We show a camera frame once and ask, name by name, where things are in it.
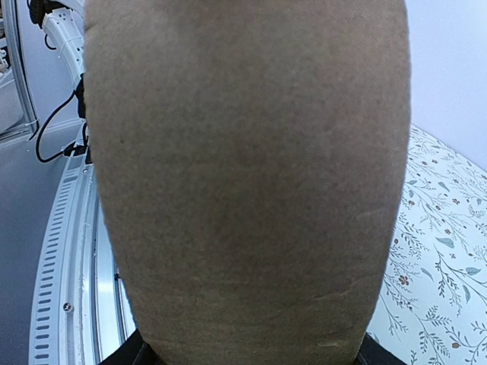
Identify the brown cardboard box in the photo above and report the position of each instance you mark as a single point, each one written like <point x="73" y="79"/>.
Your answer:
<point x="250" y="159"/>

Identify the floral patterned table mat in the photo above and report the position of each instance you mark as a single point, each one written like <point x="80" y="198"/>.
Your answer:
<point x="432" y="304"/>

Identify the front aluminium rail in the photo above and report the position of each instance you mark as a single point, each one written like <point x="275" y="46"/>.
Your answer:
<point x="81" y="313"/>

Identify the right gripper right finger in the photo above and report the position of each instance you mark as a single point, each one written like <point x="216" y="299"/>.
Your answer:
<point x="371" y="353"/>

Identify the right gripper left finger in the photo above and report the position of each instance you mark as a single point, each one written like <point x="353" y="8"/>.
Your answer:
<point x="134" y="351"/>

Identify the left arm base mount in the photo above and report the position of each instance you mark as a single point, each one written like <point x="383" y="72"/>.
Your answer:
<point x="73" y="149"/>

